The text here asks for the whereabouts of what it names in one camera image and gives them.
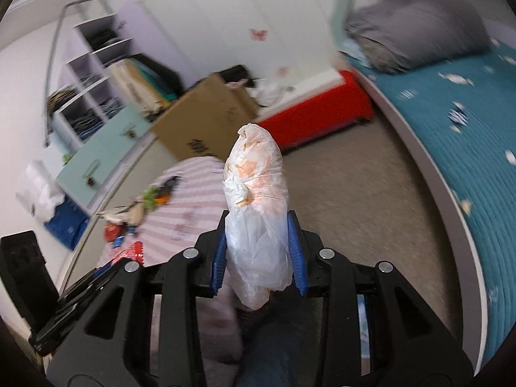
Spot beige paper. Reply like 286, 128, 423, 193
97, 201, 145, 226

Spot white stained plastic bag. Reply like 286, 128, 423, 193
223, 123, 293, 310

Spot green leaf plush toy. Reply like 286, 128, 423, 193
141, 186, 159, 212

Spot black snack wrapper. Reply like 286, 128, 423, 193
158, 176, 181, 197

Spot blue plastic bag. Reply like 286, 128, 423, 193
44, 197, 89, 252

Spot white shopping bag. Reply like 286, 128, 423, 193
16, 160, 65, 223

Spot person leg in jeans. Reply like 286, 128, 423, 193
233, 293, 322, 386

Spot red snack bag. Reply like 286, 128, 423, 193
103, 223, 123, 243

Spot mint drawer cabinet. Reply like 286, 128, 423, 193
53, 97, 150, 214

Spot pink checkered tablecloth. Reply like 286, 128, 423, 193
123, 156, 241, 386

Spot white low cabinet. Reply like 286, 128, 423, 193
56, 136, 179, 291

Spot purple open shelf unit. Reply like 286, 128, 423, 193
44, 0, 139, 158

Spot hanging clothes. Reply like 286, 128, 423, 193
106, 53, 185, 122

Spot red bench with white top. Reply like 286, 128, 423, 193
258, 70, 374, 152

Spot large cardboard box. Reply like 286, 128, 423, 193
151, 74, 258, 161

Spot teal bed mattress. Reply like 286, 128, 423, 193
352, 41, 515, 370

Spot curved metal pole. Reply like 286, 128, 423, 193
42, 0, 113, 149

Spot white plastic bag on bench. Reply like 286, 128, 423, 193
253, 79, 285, 107

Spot grey folded quilt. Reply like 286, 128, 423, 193
345, 0, 491, 74

